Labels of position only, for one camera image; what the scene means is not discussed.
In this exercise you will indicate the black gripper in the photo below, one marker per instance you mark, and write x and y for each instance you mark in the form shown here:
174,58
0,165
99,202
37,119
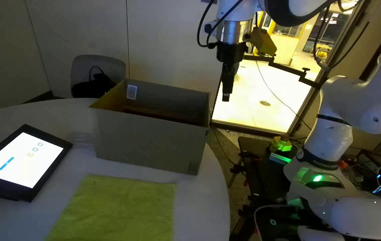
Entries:
230,56

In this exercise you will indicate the yellow-green microfiber cloth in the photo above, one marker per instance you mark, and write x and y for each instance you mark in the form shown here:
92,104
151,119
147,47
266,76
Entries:
115,209

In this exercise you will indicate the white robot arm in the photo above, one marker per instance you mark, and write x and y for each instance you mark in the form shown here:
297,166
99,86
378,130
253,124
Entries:
337,208

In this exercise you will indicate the open cardboard box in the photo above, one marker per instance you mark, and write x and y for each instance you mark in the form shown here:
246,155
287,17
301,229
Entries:
151,124

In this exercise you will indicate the black bag on chair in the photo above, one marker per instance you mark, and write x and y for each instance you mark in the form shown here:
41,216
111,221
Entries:
96,84

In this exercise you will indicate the grey office chair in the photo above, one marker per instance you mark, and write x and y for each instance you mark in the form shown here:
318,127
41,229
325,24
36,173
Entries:
112,67

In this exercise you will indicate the black tablet with lit screen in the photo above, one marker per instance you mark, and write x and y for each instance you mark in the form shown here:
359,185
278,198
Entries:
28,157

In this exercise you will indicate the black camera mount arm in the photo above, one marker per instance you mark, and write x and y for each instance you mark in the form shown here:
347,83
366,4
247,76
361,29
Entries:
262,41

